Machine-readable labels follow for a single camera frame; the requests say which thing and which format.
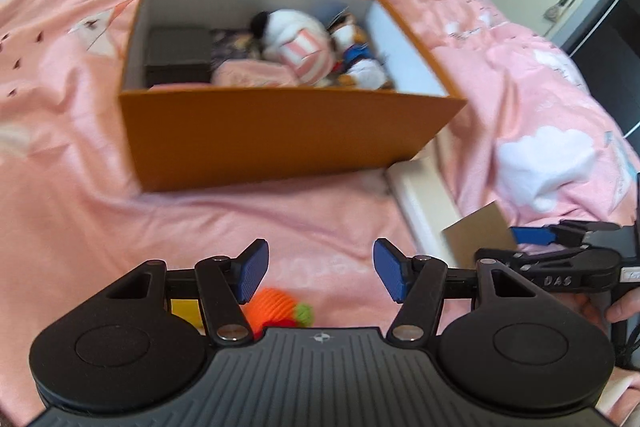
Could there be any orange cardboard box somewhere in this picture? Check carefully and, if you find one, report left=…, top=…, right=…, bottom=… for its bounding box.
left=118, top=0, right=468, bottom=193

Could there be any dark patterned pouch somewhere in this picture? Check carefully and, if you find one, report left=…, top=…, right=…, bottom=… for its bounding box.
left=210, top=28, right=264, bottom=70

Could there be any person's right hand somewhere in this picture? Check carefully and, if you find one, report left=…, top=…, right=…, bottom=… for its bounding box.
left=575, top=291, right=640, bottom=324

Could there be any white box lid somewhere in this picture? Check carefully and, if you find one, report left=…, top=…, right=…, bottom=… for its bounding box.
left=385, top=129, right=501, bottom=269

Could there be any yellow block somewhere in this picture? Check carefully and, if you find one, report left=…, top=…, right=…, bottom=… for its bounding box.
left=170, top=298, right=205, bottom=333

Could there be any pink cartoon print pouch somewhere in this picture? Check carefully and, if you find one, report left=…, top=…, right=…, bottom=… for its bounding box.
left=210, top=58, right=299, bottom=88

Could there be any duck plush toy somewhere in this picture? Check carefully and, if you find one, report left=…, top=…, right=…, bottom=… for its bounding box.
left=327, top=11, right=397, bottom=90

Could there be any orange crochet toy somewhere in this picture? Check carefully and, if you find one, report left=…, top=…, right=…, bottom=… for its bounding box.
left=248, top=288, right=315, bottom=341

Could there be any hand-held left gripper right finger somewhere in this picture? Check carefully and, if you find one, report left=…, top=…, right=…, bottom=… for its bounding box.
left=372, top=238, right=543, bottom=344

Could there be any brown cardboard card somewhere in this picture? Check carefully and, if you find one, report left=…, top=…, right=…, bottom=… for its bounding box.
left=441, top=201, right=517, bottom=269

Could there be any white striped plush toy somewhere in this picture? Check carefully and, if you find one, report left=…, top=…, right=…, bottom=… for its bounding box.
left=248, top=8, right=342, bottom=88

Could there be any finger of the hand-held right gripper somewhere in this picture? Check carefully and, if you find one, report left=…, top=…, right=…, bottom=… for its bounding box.
left=474, top=247, right=622, bottom=294
left=510, top=219, right=626, bottom=249

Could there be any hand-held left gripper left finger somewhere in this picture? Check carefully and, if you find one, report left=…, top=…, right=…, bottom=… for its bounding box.
left=107, top=238, right=271, bottom=346

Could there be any dark grey box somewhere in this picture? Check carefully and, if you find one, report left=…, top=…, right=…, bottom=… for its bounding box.
left=144, top=25, right=214, bottom=86

